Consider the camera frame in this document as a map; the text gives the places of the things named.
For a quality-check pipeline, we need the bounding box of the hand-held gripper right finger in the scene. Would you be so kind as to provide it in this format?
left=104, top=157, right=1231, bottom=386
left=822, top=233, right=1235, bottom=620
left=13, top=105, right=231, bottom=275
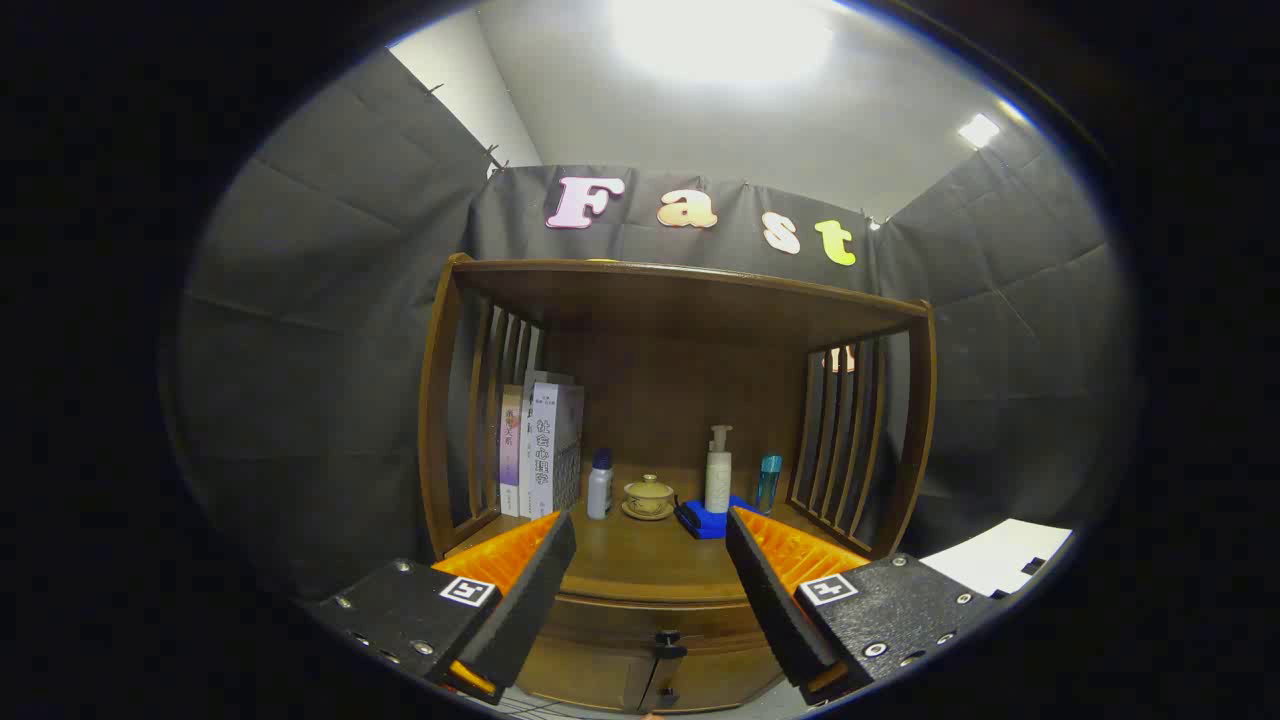
left=724, top=506, right=1011, bottom=706

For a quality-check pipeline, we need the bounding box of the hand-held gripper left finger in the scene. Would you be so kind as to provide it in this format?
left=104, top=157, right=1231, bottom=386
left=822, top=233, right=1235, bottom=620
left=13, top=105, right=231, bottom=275
left=305, top=510, right=578, bottom=706

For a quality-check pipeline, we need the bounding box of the brown wooden drawer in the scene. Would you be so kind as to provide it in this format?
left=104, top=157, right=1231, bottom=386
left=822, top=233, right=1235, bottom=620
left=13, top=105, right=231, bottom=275
left=545, top=592, right=783, bottom=663

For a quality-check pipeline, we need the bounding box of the brown wooden countertop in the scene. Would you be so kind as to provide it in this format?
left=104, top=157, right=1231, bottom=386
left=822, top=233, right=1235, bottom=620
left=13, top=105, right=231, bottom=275
left=445, top=465, right=871, bottom=603

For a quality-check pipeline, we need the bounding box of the white drawer unit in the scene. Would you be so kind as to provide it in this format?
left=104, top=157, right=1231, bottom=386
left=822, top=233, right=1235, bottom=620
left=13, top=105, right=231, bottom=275
left=920, top=518, right=1073, bottom=598

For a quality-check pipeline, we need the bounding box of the brown wooden cabinet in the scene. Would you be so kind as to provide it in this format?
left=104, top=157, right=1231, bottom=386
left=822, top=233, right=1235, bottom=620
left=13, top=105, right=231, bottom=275
left=418, top=253, right=938, bottom=713

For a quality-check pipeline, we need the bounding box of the blue folded cloth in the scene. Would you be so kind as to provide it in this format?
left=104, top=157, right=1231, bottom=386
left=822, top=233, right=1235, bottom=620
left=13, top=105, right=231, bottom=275
left=674, top=495, right=761, bottom=540

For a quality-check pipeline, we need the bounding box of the small white bottle blue cap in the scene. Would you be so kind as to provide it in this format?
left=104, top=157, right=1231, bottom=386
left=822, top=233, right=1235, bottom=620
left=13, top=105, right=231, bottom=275
left=587, top=448, right=614, bottom=520

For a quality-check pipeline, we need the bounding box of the white pump bottle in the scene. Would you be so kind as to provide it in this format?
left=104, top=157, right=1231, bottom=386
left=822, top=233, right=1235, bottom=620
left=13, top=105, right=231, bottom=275
left=704, top=425, right=734, bottom=514

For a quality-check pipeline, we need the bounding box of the pink purple book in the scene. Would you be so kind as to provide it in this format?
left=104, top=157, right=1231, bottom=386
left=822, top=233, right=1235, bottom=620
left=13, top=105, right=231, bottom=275
left=499, top=385, right=524, bottom=517

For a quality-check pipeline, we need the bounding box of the beige lidded ceramic teacup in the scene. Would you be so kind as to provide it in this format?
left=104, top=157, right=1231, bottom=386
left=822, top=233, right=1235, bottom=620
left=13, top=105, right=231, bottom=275
left=624, top=474, right=675, bottom=515

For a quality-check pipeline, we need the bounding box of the thin white book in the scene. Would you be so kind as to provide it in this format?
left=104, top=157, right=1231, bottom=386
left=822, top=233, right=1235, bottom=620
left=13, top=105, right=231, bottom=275
left=520, top=372, right=576, bottom=517

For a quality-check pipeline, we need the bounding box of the black backdrop cloth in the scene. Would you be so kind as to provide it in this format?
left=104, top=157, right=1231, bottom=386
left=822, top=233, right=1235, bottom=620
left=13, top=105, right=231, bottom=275
left=175, top=45, right=1136, bottom=601

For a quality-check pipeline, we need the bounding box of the large ceiling light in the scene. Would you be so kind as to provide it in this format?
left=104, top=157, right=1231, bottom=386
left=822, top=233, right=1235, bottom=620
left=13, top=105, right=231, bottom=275
left=610, top=0, right=836, bottom=86

